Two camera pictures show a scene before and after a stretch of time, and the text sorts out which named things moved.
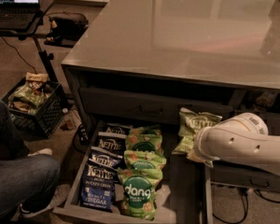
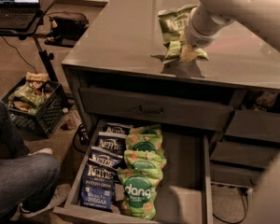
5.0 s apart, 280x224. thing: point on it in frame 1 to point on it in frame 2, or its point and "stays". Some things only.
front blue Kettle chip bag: x=97 y=185 stays
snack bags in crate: x=31 y=94 stays
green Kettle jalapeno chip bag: x=190 y=123 to x=173 y=24
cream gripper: x=200 y=145 to x=196 y=35
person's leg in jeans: x=18 y=178 stays
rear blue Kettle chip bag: x=116 y=130 stays
